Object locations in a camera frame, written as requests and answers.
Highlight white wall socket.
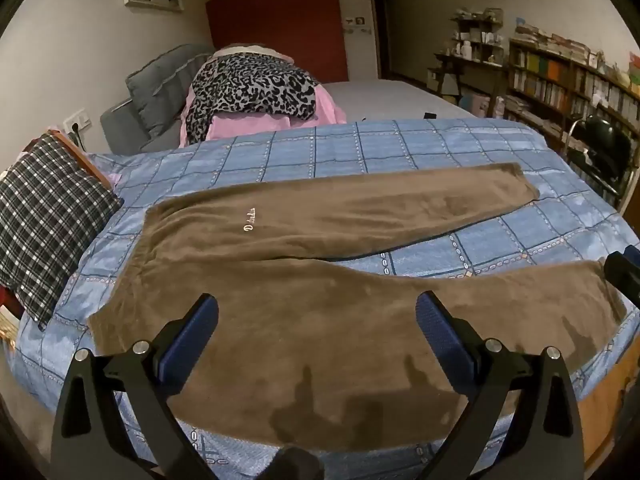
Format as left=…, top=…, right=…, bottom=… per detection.
left=62, top=110, right=92, bottom=132

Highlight leopard print cloth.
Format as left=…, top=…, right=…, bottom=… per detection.
left=186, top=54, right=319, bottom=145

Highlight brown fleece pants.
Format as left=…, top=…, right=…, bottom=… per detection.
left=86, top=162, right=628, bottom=448

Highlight wooden shelf rack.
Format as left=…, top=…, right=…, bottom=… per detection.
left=427, top=7, right=506, bottom=106

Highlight dark plaid pillow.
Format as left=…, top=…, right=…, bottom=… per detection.
left=0, top=134, right=125, bottom=331

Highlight bookshelf with books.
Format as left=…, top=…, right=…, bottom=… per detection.
left=504, top=20, right=640, bottom=141

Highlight red wardrobe panel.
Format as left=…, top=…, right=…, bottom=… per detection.
left=205, top=0, right=349, bottom=83

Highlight wooden bed frame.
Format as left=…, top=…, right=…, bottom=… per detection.
left=575, top=340, right=640, bottom=466

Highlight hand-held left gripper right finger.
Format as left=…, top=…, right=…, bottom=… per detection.
left=415, top=291, right=586, bottom=480

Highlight pink blanket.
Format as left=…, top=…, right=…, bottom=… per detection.
left=179, top=82, right=347, bottom=148

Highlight blue checkered blanket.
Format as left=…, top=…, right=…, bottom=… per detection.
left=15, top=117, right=640, bottom=480

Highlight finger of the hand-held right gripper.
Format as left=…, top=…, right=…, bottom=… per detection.
left=603, top=245, right=640, bottom=311

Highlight grey mattress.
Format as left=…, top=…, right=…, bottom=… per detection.
left=320, top=78, right=481, bottom=121

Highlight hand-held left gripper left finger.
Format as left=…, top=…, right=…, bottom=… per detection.
left=50, top=294, right=221, bottom=480

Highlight grey padded headboard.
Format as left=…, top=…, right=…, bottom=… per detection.
left=100, top=44, right=216, bottom=156

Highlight wooden bedside frame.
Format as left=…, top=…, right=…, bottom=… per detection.
left=47, top=130, right=117, bottom=192

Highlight black chair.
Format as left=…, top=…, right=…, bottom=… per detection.
left=562, top=114, right=640, bottom=211

